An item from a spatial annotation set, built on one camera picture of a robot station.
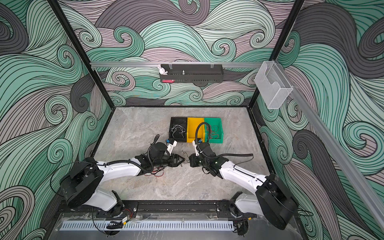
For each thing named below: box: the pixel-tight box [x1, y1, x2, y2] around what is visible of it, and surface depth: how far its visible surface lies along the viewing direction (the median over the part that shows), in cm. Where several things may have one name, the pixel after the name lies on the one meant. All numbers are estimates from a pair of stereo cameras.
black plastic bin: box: [169, 117, 188, 143], surface depth 106 cm
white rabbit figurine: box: [157, 64, 168, 75], surface depth 87 cm
